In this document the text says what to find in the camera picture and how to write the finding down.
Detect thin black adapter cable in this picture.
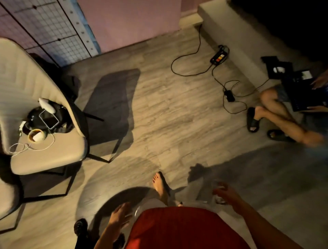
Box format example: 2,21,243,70
211,64,270,115

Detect person's left forearm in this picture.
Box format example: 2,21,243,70
94,226,121,249

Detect person's right hand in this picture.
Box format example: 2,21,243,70
212,182,245,215

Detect white shorts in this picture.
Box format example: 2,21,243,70
134,199,167,217

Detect person's bare foot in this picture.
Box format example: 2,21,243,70
152,172,170,206

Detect black bag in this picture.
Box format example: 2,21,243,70
23,102,75,135

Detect wire grid panel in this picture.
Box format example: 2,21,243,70
0,0,101,68

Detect black laptop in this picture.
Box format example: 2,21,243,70
281,69,328,112

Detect white charging cable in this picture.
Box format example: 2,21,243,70
8,133,56,157

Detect person's left hand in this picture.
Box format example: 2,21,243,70
109,202,133,232

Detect black flat case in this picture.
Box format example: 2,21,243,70
261,56,294,80

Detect person's right forearm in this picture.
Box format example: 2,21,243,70
237,203,304,249

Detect white computer mouse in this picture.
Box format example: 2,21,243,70
38,98,56,115

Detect beige raised step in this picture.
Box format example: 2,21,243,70
197,0,328,91

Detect black power adapter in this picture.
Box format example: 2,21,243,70
223,89,236,103

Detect smartphone with clear case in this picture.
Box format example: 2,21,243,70
39,109,60,130

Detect black shoe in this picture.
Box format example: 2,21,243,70
73,218,89,238

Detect black power strip cable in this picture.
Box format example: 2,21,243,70
171,24,215,77

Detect beige padded chair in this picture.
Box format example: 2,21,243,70
0,38,114,177
0,154,78,234

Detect red shirt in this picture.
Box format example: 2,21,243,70
125,206,251,249

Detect brown tape roll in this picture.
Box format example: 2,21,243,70
27,128,47,144

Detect black power strip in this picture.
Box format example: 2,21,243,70
210,45,229,66

